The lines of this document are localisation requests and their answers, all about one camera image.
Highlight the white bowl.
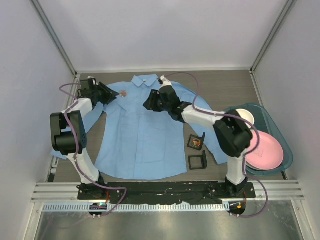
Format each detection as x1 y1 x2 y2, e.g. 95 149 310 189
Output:
236 108 255 125

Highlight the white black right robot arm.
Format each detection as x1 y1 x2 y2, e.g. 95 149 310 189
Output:
143 85 253 197

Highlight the orange painted round brooch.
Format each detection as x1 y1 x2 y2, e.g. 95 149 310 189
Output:
191 138 202 148

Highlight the pink blossom round brooch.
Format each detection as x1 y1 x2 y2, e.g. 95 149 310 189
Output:
119 90 128 97

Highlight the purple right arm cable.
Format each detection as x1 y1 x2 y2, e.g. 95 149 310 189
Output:
162 72 269 218

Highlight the blue button-up shirt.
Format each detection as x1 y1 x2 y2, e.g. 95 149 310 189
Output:
50 73 237 181

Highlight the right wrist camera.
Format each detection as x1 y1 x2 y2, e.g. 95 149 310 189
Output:
158 75 172 88

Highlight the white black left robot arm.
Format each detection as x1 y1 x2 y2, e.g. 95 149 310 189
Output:
50 76 127 199

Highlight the white slotted cable duct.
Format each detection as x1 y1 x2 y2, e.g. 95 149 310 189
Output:
42 202 230 213

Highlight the black square frame upper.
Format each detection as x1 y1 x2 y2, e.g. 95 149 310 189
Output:
187 132 206 151

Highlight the black square frame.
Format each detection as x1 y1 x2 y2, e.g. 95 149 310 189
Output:
187 132 206 151
188 150 208 171

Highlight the pink plate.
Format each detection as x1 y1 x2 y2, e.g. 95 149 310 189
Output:
246 130 284 171

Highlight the black square frame lower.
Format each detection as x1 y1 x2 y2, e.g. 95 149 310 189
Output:
188 150 208 171

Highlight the teal plastic bin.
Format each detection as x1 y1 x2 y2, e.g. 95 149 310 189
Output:
222 102 294 177

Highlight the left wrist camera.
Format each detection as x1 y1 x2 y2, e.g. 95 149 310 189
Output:
78 76 97 98

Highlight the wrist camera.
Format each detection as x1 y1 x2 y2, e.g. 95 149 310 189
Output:
158 75 172 88
78 76 97 98

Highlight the aluminium frame rail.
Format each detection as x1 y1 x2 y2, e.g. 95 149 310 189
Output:
31 180 305 205

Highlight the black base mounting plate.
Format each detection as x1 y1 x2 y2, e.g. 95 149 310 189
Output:
76 181 256 205

